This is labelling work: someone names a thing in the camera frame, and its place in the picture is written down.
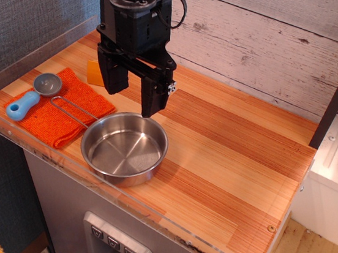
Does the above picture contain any clear acrylic countertop guard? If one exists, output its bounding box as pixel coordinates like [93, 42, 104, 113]
[0, 18, 317, 253]

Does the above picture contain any white toy cabinet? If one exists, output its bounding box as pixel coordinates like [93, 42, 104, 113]
[291, 116, 338, 245]

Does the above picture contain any orange cheese slice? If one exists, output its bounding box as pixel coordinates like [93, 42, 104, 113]
[86, 60, 104, 87]

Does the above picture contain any orange woven cloth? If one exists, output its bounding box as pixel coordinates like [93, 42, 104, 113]
[17, 68, 116, 149]

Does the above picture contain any stainless steel pot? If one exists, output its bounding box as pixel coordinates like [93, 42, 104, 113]
[41, 94, 173, 193]

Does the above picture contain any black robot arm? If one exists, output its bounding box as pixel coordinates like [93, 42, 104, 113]
[97, 0, 187, 118]

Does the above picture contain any grey toy fridge cabinet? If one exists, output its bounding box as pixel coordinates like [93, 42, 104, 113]
[24, 151, 191, 253]

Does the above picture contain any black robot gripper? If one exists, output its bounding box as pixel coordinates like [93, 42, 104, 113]
[97, 0, 186, 118]

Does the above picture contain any silver ice dispenser panel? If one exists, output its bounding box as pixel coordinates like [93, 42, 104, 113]
[83, 211, 152, 253]

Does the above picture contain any blue grey measuring scoop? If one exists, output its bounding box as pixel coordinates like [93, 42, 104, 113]
[6, 72, 62, 121]

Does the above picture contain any black cable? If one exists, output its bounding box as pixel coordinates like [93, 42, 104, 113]
[154, 0, 189, 31]

